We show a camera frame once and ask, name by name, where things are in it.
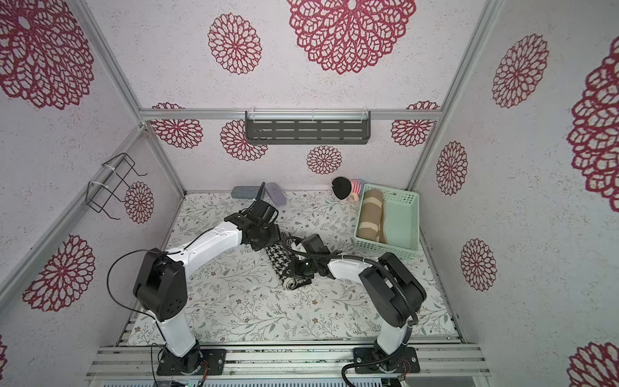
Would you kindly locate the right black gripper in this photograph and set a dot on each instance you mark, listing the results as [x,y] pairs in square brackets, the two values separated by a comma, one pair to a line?
[297,264]

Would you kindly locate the mint green plastic basket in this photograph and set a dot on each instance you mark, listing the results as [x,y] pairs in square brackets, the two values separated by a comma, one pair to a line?
[401,223]

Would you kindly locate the lilac oval case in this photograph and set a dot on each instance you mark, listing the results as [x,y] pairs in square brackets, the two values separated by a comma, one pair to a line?
[276,194]

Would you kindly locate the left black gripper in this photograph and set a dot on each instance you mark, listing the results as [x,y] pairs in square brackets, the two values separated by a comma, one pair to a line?
[276,237]

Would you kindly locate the grey rectangular case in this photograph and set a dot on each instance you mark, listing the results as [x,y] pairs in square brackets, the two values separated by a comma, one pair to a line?
[245,192]

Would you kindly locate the dark grey wall shelf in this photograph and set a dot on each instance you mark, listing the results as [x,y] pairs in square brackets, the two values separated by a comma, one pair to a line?
[308,129]

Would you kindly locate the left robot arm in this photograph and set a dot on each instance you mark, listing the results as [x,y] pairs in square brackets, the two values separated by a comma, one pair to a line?
[161,286]

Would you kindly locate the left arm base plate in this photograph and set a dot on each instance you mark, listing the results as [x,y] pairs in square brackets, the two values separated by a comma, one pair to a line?
[196,362]

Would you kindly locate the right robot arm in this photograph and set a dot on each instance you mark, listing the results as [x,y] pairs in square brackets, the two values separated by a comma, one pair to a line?
[392,289]

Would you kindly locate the aluminium front rail frame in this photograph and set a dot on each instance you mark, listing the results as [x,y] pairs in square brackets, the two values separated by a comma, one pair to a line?
[310,360]

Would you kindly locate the brown beige striped scarf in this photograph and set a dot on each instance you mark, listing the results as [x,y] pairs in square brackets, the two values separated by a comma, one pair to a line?
[371,217]

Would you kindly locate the floral table mat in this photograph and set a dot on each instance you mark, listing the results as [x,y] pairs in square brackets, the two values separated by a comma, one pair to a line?
[239,297]

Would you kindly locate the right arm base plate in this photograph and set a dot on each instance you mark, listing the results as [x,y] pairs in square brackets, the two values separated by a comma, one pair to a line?
[373,360]

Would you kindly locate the black wire wall rack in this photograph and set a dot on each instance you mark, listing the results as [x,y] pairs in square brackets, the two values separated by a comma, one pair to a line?
[99,194]

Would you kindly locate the black white knitted scarf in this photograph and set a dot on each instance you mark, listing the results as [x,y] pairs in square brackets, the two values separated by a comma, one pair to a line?
[280,261]

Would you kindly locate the doll with black hair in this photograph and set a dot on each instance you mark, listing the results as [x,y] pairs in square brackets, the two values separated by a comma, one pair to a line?
[344,188]

